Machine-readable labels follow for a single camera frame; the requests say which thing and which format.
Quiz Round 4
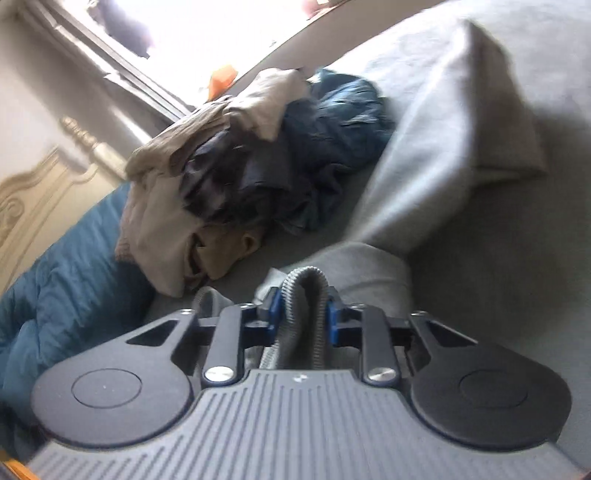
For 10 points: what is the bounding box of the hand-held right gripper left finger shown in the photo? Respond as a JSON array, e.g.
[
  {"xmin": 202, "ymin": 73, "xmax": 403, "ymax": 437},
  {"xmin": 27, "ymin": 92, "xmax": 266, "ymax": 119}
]
[{"xmin": 126, "ymin": 286, "xmax": 283, "ymax": 387}]

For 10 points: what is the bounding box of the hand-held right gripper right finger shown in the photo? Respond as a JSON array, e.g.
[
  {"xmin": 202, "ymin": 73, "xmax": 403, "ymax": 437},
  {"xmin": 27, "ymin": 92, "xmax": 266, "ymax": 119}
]
[{"xmin": 324, "ymin": 285, "xmax": 479, "ymax": 387}]

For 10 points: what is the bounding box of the grey sweatshirt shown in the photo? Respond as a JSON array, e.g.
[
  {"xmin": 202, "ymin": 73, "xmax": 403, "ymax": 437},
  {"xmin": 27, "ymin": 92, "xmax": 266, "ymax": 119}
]
[{"xmin": 194, "ymin": 21, "xmax": 550, "ymax": 370}]

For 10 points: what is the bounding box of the dark plaid shirt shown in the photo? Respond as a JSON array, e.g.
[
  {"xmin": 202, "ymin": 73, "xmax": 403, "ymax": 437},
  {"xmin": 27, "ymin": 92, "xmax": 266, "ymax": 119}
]
[{"xmin": 178, "ymin": 124, "xmax": 287, "ymax": 222}]

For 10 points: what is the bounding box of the pale grey garment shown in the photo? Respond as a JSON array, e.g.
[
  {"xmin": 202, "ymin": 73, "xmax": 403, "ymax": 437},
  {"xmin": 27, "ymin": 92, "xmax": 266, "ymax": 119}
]
[{"xmin": 115, "ymin": 178, "xmax": 206, "ymax": 298}]

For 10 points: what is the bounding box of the beige garment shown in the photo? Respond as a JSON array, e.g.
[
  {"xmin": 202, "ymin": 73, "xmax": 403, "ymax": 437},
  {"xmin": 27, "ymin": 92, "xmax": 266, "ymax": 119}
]
[{"xmin": 127, "ymin": 68, "xmax": 310, "ymax": 283}]

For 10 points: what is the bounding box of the dark blue garment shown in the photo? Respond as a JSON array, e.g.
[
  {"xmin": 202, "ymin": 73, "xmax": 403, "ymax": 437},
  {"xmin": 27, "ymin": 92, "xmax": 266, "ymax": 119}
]
[{"xmin": 249, "ymin": 69, "xmax": 398, "ymax": 232}]

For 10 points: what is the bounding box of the teal duvet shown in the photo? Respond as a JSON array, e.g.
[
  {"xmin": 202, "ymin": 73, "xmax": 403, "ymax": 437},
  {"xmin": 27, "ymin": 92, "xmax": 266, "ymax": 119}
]
[{"xmin": 0, "ymin": 182, "xmax": 155, "ymax": 457}]

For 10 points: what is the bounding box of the orange object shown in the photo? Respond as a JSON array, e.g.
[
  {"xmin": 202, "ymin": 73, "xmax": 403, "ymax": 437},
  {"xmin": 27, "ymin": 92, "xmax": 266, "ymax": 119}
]
[{"xmin": 208, "ymin": 65, "xmax": 237, "ymax": 100}]

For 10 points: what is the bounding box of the cream carved headboard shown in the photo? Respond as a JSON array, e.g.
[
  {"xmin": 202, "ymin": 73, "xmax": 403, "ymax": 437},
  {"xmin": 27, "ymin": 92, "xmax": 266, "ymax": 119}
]
[{"xmin": 0, "ymin": 117, "xmax": 130, "ymax": 296}]

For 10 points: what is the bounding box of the window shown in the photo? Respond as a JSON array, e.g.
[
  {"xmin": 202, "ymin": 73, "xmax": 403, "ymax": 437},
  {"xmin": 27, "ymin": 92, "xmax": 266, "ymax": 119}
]
[{"xmin": 18, "ymin": 0, "xmax": 324, "ymax": 125}]

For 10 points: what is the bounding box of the dark hanging cloth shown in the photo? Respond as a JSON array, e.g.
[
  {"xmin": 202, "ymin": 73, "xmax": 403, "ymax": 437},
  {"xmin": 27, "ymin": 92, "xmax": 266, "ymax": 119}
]
[{"xmin": 88, "ymin": 0, "xmax": 153, "ymax": 58}]

